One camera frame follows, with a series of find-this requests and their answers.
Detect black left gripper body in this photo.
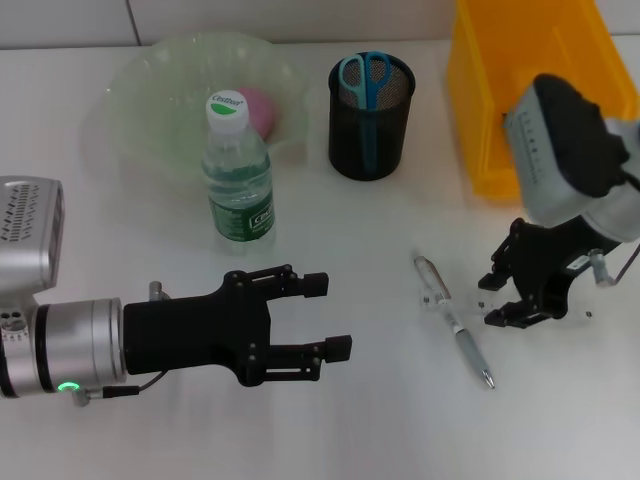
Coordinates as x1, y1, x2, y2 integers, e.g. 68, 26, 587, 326
122, 271, 272, 388

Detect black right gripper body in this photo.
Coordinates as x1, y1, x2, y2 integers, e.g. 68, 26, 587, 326
513, 213, 622, 320

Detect transparent plastic ruler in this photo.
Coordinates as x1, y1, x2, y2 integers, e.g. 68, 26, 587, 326
416, 292, 596, 325

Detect water bottle green label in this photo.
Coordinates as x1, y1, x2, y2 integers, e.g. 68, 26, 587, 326
200, 89, 278, 257

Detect pink peach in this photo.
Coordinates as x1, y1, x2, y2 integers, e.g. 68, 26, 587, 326
235, 86, 277, 142

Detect blue safety scissors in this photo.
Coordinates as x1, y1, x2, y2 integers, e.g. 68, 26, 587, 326
339, 50, 394, 174

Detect grey grip ballpoint pen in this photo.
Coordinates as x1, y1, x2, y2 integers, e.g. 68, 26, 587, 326
411, 254, 497, 391

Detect black mesh pen holder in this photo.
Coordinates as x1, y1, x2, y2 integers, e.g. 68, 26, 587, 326
326, 52, 417, 183

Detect translucent green fruit plate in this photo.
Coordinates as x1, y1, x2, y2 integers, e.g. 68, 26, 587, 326
81, 30, 312, 202

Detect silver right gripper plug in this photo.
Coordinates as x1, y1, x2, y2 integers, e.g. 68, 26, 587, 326
589, 247, 610, 282

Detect yellow plastic storage bin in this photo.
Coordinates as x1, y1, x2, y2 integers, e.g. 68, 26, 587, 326
445, 0, 640, 202

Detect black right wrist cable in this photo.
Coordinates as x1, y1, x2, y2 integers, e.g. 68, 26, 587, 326
602, 238, 634, 290

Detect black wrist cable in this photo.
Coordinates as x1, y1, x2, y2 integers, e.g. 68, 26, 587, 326
71, 371, 169, 409
602, 238, 634, 290

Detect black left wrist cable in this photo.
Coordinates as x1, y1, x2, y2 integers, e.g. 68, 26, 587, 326
71, 371, 169, 409

